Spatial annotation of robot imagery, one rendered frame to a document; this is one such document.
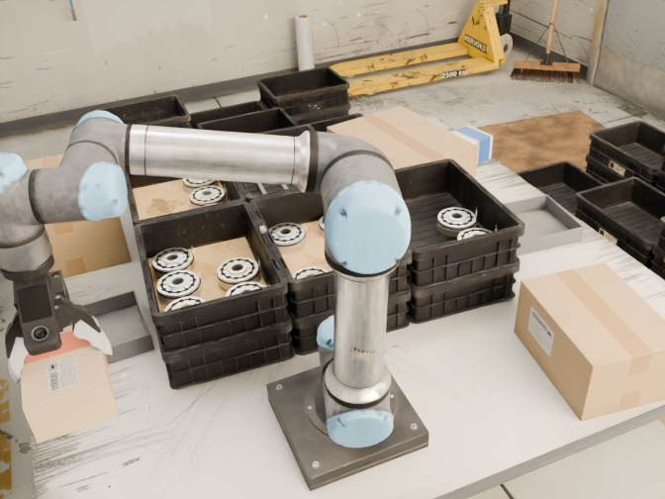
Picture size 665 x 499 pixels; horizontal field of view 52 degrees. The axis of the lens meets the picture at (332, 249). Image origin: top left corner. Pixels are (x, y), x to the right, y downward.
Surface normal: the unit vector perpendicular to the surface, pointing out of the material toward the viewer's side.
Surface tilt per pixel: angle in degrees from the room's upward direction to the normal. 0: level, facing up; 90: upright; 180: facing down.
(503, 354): 0
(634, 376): 90
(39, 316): 29
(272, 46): 90
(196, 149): 50
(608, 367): 90
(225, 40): 90
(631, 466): 0
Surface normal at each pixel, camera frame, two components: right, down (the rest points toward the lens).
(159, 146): 0.16, -0.11
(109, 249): 0.38, 0.51
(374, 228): 0.10, 0.50
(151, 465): -0.04, -0.82
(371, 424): 0.10, 0.71
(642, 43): -0.92, 0.25
